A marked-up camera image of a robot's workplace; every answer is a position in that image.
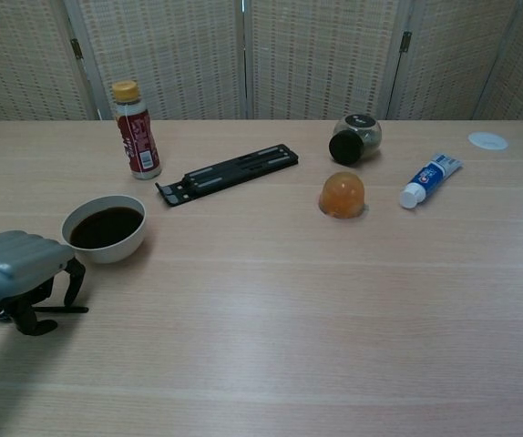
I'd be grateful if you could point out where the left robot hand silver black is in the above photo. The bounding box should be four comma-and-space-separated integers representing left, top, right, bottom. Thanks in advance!
0, 229, 90, 337

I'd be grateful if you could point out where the cup of dark liquid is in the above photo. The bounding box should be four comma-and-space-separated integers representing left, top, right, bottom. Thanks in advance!
61, 195, 148, 265

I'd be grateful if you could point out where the red label bottle gold cap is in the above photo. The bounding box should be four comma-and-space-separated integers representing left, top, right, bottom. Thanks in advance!
111, 80, 163, 180

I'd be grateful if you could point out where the black folding laptop stand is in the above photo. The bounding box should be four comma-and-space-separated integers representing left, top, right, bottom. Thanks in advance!
154, 143, 301, 208

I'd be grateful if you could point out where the woven folding screen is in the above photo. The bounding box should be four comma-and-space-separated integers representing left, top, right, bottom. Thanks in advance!
0, 0, 523, 128

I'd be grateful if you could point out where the orange jelly cup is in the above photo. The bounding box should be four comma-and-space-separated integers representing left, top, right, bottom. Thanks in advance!
318, 171, 371, 220

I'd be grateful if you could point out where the glass jar with black lid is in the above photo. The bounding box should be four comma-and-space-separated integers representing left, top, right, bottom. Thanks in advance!
328, 114, 384, 165

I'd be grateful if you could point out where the blue white toothpaste tube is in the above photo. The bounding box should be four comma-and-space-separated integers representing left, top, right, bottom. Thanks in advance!
398, 152, 465, 209

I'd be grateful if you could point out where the white round grommet cover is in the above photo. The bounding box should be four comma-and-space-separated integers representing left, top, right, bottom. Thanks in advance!
467, 131, 509, 151

